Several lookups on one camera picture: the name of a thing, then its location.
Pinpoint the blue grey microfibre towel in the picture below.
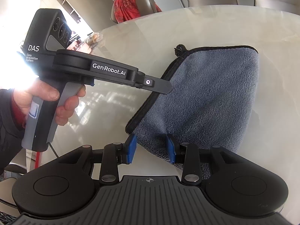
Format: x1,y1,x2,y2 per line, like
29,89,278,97
125,44,260,181

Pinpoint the chair with red cloth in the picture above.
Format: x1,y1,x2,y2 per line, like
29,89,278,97
110,0,162,24

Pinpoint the dark jacket sleeve forearm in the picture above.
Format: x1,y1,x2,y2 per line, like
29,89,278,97
1,89,32,173

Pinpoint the person's left hand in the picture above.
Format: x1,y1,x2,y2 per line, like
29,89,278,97
12,79,86,128

